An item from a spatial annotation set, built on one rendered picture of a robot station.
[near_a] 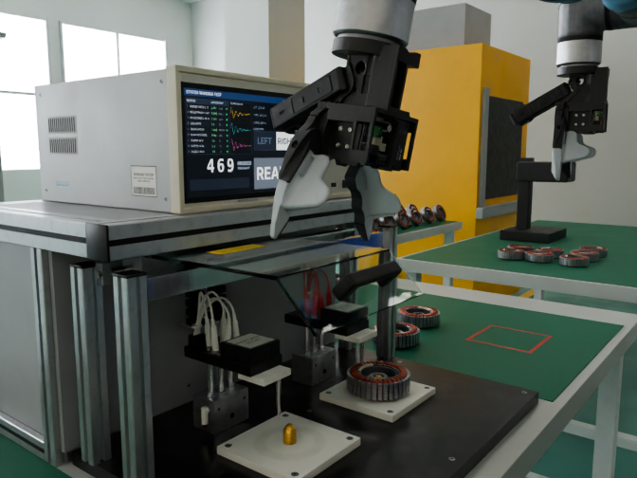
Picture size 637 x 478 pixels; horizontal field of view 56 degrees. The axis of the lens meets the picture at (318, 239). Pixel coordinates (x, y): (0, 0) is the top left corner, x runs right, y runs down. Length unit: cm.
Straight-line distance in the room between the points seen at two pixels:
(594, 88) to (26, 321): 101
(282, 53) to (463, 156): 168
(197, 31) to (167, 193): 835
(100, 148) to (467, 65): 373
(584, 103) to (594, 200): 496
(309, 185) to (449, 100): 402
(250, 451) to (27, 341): 38
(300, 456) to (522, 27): 581
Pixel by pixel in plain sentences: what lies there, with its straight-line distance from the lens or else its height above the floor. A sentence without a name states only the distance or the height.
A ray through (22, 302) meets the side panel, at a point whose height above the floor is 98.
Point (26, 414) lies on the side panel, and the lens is 108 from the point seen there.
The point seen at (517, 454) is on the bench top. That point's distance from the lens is 101.
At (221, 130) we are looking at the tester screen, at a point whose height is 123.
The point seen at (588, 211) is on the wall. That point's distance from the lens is 614.
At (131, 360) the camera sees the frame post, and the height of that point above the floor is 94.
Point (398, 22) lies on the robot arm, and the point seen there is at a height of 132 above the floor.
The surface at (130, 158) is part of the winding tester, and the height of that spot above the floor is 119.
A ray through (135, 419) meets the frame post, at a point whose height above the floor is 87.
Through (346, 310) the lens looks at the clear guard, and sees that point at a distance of 70.
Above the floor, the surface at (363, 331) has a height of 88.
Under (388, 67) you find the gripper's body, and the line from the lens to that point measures 57.
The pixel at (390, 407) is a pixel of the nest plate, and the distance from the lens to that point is 104.
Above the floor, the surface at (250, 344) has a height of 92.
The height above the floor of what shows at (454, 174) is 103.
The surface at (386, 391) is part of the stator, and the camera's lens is 104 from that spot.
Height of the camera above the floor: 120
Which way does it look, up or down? 8 degrees down
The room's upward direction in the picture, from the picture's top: straight up
